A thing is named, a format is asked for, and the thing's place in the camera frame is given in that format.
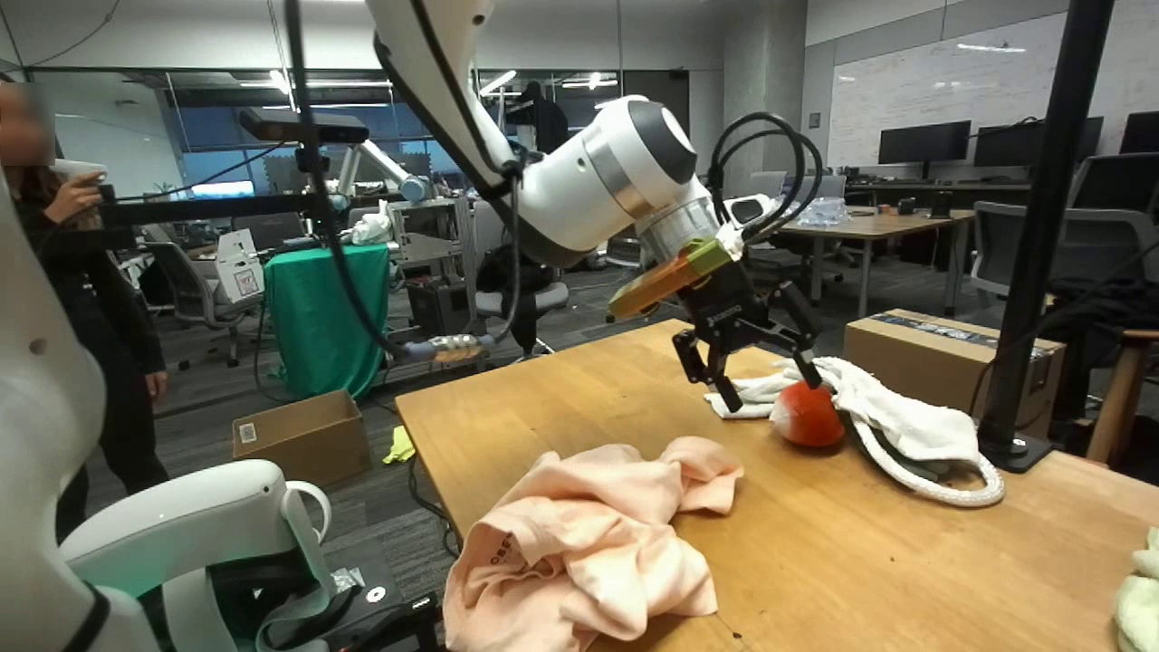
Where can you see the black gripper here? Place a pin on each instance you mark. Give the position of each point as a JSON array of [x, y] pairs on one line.
[[734, 311]]

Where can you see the peach cloth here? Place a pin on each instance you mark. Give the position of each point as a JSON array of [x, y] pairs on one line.
[[582, 554]]

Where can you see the person in dark clothes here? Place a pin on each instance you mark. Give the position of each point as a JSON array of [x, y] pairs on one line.
[[94, 302]]

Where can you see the cardboard box with black tape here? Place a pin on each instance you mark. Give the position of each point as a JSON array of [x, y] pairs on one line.
[[917, 345]]

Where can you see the long wooden desk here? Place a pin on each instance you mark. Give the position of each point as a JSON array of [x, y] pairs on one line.
[[892, 226]]

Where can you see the black computer monitor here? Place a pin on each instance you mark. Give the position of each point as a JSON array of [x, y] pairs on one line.
[[925, 144], [1014, 147], [1142, 131]]

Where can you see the yellow glove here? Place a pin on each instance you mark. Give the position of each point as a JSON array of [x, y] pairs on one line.
[[399, 448]]

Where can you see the wooden stool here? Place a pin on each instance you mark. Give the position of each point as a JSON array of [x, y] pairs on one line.
[[1115, 404]]

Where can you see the grey office chair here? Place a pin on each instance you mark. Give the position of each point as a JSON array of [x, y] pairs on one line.
[[1123, 239]]

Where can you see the green fabric cover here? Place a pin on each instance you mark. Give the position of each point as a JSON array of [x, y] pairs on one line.
[[349, 311]]

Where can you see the small open cardboard box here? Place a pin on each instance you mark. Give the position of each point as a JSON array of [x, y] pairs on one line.
[[309, 438]]

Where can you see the white panel with print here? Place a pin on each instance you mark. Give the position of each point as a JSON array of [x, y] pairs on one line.
[[240, 269]]

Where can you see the black camera stand pole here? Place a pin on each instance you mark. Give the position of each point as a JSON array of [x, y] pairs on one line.
[[1038, 239]]

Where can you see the white wall board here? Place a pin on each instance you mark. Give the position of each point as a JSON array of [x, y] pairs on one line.
[[942, 75]]

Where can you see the black stereo camera bar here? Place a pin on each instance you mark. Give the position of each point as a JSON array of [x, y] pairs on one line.
[[345, 127]]

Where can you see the black metal rail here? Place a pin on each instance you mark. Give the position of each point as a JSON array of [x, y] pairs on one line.
[[218, 208]]

